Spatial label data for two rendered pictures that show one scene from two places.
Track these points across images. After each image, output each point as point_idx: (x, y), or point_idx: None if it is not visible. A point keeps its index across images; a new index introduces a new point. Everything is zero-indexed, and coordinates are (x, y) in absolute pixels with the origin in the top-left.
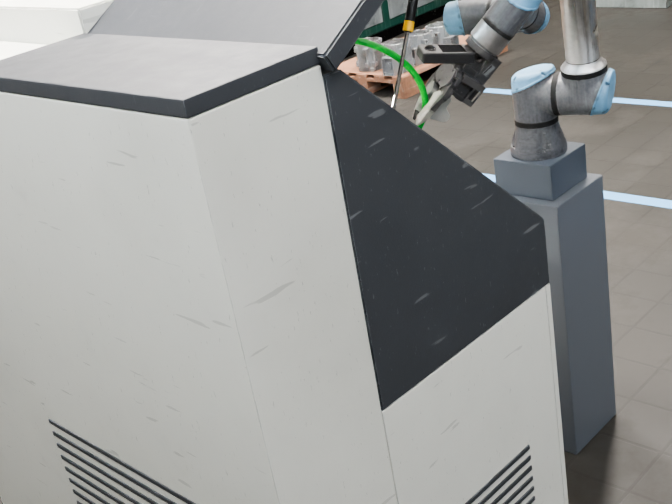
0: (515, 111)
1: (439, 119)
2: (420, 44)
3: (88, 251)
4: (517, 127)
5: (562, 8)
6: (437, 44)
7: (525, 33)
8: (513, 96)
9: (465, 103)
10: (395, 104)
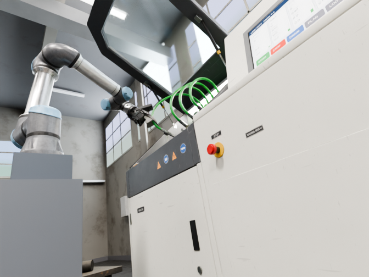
0: (59, 129)
1: (150, 126)
2: (150, 103)
3: None
4: (59, 139)
5: (50, 92)
6: (145, 105)
7: (110, 109)
8: (59, 120)
9: (141, 125)
10: (172, 122)
